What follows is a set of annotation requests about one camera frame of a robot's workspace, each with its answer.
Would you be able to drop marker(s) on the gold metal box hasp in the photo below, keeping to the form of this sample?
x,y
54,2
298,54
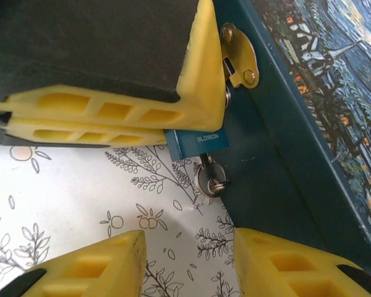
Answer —
x,y
241,52

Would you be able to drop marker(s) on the floral patterned table cover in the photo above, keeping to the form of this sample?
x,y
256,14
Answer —
x,y
80,191

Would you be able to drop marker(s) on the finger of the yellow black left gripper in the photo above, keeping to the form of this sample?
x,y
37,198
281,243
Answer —
x,y
111,46
80,128

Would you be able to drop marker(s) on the starry night painted box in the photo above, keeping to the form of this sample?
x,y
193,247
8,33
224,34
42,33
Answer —
x,y
266,154

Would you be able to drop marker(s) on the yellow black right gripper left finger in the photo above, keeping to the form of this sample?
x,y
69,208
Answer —
x,y
89,272

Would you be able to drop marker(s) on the small blue padlock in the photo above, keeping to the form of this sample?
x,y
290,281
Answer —
x,y
198,142

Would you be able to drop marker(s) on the silver padlock key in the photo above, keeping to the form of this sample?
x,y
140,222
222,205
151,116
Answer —
x,y
207,176

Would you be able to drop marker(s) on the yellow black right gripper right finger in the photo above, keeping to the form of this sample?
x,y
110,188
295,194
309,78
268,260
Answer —
x,y
281,269

